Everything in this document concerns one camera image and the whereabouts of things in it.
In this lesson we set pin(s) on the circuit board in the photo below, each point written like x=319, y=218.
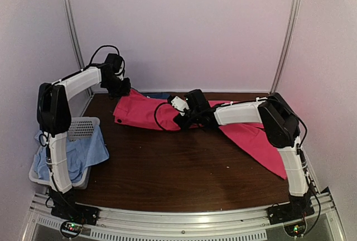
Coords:
x=295, y=229
x=69, y=229

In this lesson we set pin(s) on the right circuit board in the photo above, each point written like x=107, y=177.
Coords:
x=295, y=229

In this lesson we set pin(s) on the left circuit board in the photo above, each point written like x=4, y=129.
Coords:
x=69, y=229

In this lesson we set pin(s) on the aluminium frame post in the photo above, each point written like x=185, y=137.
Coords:
x=293, y=15
x=73, y=33

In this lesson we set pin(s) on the left aluminium frame post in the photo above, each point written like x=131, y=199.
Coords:
x=73, y=33

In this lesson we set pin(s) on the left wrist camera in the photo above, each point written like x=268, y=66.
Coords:
x=120, y=74

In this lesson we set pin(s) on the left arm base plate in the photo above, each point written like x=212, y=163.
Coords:
x=81, y=214

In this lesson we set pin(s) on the red garment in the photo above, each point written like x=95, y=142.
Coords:
x=140, y=111

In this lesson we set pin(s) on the light blue garment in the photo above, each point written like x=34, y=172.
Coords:
x=81, y=154

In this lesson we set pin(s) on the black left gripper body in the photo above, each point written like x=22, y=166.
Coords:
x=117, y=89

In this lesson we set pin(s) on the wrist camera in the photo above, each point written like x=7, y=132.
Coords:
x=120, y=74
x=178, y=104

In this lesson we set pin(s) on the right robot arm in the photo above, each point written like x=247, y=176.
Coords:
x=281, y=127

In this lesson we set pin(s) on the right aluminium frame post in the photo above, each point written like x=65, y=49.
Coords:
x=293, y=15

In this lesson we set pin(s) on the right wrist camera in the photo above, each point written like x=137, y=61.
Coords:
x=178, y=104

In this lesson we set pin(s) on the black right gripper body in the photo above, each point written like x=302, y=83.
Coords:
x=194, y=115

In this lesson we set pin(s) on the aluminium front rail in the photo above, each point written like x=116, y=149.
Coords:
x=242, y=224

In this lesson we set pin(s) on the white plastic laundry basket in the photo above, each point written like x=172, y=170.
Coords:
x=81, y=127

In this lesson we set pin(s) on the dark blue polo shirt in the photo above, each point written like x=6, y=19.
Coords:
x=157, y=95

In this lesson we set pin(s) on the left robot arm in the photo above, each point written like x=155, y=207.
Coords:
x=54, y=119

